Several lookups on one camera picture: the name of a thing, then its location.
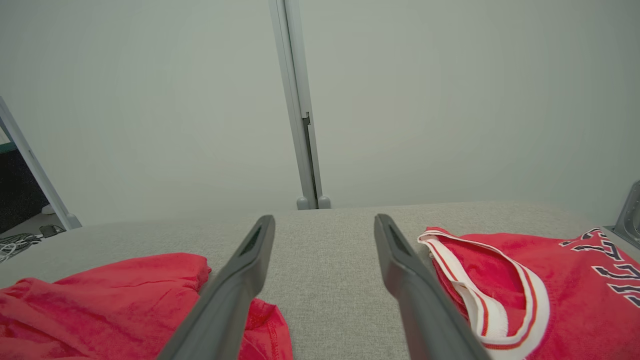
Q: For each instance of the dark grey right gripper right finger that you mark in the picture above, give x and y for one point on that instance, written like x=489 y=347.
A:
x=425 y=310

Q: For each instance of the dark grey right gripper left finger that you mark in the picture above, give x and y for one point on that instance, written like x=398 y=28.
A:
x=225 y=305

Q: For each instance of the red and white jersey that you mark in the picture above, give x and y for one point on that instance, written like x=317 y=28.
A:
x=575 y=300

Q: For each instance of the grey metal leg with caster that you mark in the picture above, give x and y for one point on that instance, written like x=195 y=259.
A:
x=35 y=165

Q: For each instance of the grey partition post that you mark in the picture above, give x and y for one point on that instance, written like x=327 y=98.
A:
x=303 y=203
x=324 y=202

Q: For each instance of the grey metal bracket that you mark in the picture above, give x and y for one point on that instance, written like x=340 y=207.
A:
x=631 y=220

